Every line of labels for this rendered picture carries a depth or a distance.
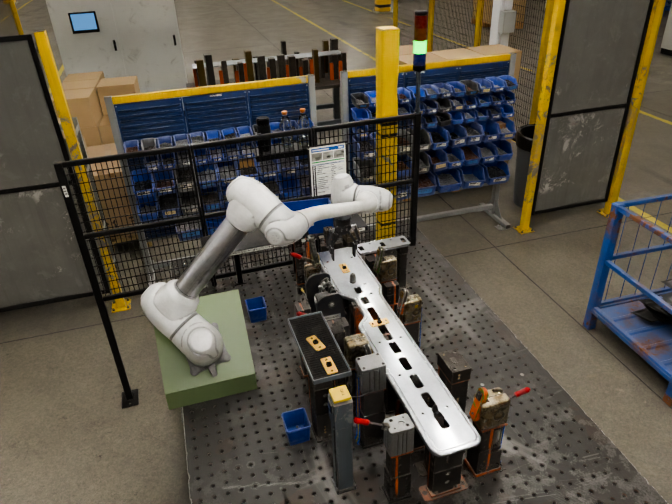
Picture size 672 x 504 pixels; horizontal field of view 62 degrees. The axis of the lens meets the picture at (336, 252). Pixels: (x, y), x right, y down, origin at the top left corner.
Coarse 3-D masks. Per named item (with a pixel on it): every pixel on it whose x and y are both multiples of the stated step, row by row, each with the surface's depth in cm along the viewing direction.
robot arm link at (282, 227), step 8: (280, 208) 207; (288, 208) 212; (272, 216) 205; (280, 216) 205; (288, 216) 208; (296, 216) 212; (304, 216) 216; (264, 224) 206; (272, 224) 203; (280, 224) 203; (288, 224) 205; (296, 224) 208; (304, 224) 213; (264, 232) 206; (272, 232) 203; (280, 232) 202; (288, 232) 204; (296, 232) 208; (304, 232) 214; (272, 240) 204; (280, 240) 203; (288, 240) 206; (296, 240) 211
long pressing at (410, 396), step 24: (336, 264) 284; (360, 264) 283; (336, 288) 265; (360, 288) 265; (384, 312) 248; (408, 336) 234; (384, 360) 221; (408, 360) 221; (408, 384) 209; (432, 384) 209; (408, 408) 199; (456, 408) 198; (432, 432) 190; (456, 432) 189
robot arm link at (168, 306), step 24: (240, 192) 206; (264, 192) 208; (240, 216) 208; (264, 216) 206; (216, 240) 215; (240, 240) 217; (192, 264) 221; (216, 264) 219; (168, 288) 224; (192, 288) 223; (144, 312) 229; (168, 312) 224; (192, 312) 230; (168, 336) 227
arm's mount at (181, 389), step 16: (208, 304) 252; (224, 304) 253; (240, 304) 254; (208, 320) 250; (224, 320) 251; (240, 320) 252; (160, 336) 244; (224, 336) 249; (240, 336) 250; (160, 352) 242; (176, 352) 244; (240, 352) 248; (176, 368) 242; (224, 368) 245; (240, 368) 247; (176, 384) 240; (192, 384) 241; (208, 384) 242; (224, 384) 245; (240, 384) 248; (256, 384) 251; (176, 400) 242; (192, 400) 244; (208, 400) 247
